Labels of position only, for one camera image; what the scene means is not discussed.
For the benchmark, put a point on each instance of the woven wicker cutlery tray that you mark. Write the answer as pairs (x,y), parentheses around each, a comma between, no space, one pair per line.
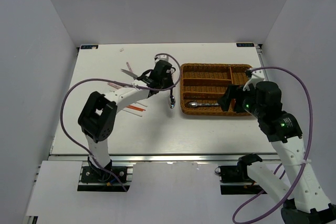
(206,83)

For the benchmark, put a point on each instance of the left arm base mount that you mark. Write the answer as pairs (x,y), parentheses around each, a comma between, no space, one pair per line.
(91,180)

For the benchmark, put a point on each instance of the blue label left corner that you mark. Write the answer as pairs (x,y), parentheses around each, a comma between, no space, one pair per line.
(88,47)

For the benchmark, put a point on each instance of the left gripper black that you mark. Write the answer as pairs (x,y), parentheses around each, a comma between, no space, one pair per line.
(170,82)

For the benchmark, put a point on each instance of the fork with pink handle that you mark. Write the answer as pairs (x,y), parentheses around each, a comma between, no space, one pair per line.
(114,85)

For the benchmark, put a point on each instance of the knife with pink handle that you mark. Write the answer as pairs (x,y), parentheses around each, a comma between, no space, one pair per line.
(129,67)

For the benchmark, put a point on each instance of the knife with black handle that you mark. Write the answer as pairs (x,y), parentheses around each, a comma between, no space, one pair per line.
(131,74)

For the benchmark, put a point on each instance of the orange chopstick lower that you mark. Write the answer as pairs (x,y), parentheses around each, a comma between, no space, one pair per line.
(135,109)

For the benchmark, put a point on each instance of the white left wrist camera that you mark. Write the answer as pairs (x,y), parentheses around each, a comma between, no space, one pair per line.
(159,57)

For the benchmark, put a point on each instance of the aluminium rail front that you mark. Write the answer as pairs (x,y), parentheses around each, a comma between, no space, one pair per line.
(154,158)

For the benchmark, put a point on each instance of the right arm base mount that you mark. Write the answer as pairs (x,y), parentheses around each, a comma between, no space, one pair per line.
(232,182)

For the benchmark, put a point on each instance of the orange chopstick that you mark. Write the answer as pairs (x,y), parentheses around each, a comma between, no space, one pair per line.
(137,107)

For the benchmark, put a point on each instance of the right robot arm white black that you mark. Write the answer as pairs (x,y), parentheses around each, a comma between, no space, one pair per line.
(304,200)

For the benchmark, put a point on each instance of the orange chopstick upper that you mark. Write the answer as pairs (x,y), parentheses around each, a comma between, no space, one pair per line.
(137,107)

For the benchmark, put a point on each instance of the white chopstick lower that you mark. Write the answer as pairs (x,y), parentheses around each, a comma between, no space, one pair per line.
(133,113)

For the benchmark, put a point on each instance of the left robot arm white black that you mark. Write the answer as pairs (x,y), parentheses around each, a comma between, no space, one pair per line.
(99,113)

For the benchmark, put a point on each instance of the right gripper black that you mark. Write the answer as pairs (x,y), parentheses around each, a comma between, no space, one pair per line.
(233,91)

